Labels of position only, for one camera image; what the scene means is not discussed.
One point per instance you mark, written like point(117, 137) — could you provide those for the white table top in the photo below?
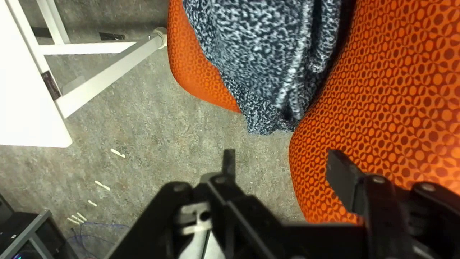
point(28, 113)

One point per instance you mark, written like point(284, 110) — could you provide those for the white metal table frame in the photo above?
point(106, 62)

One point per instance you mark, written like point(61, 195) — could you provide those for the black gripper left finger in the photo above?
point(229, 163)

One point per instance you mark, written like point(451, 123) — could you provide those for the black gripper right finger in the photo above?
point(347, 182)

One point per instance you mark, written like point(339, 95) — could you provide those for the black box on floor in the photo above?
point(31, 235)

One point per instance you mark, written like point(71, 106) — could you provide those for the orange patterned chair seat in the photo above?
point(189, 65)

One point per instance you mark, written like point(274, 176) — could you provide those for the blue white speckled fleece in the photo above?
point(272, 55)

